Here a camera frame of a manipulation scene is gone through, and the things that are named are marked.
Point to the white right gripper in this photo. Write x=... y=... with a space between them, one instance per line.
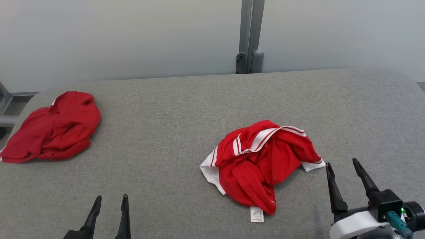
x=352 y=224

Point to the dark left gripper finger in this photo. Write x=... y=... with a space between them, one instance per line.
x=125 y=219
x=94 y=212

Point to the red jersey with white trim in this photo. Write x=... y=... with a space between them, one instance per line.
x=265 y=162

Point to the red shorts with white hem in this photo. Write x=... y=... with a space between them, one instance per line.
x=56 y=129

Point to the grey fabric padded bench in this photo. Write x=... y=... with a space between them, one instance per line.
x=166 y=132

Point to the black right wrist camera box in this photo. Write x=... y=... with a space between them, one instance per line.
x=385 y=202

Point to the grey rounded post foot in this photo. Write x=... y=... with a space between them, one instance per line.
x=257 y=61

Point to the dark grey hinge bracket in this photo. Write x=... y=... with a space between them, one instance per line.
x=241 y=63

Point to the grey metal partition post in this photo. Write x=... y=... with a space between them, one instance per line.
x=252 y=26

